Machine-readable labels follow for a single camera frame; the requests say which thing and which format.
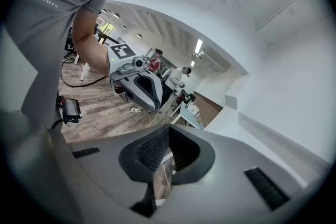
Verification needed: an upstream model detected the person's left forearm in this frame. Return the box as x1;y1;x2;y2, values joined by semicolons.
71;4;111;77

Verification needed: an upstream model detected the white table leg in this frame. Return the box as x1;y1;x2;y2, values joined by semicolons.
75;54;91;81

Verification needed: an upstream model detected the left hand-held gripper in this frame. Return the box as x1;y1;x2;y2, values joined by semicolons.
106;44;164;111

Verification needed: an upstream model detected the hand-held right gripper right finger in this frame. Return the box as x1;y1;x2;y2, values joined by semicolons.
156;124;308;224

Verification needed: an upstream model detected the person's left hand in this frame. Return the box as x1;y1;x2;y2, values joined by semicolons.
114;80;128;95

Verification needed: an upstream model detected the window with greenery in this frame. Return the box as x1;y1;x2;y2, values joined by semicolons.
101;22;115;35

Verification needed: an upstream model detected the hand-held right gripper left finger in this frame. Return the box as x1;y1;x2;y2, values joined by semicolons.
67;124;170;224

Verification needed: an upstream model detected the light blue table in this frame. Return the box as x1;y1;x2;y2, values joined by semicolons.
170;102;206;131

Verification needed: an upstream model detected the white cardboard box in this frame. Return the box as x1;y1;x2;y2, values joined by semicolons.
187;103;200;115

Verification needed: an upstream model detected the person in grey shirt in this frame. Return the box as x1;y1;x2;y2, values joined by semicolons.
4;0;134;131

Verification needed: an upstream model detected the black cable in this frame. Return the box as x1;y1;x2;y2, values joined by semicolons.
60;57;108;89

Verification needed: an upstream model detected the white floor cable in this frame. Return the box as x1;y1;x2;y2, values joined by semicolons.
138;112;156;128

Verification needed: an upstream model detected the black waist-worn device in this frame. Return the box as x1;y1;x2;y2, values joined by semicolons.
61;96;83;124

